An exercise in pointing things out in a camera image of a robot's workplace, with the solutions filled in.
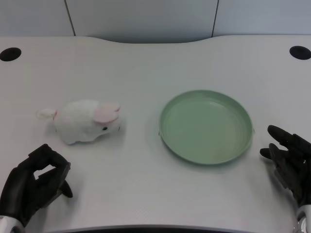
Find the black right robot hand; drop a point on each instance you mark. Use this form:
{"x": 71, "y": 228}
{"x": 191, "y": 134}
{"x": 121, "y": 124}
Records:
{"x": 294, "y": 165}

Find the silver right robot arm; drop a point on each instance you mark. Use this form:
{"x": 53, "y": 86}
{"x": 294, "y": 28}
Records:
{"x": 303, "y": 219}

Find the white rabbit doll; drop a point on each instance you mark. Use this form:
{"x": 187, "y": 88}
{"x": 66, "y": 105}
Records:
{"x": 85, "y": 121}

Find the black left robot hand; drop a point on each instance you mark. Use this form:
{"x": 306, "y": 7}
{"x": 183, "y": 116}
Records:
{"x": 22, "y": 184}

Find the green round plate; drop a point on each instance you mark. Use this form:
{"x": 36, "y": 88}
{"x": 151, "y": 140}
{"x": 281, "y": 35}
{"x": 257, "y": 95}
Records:
{"x": 206, "y": 127}

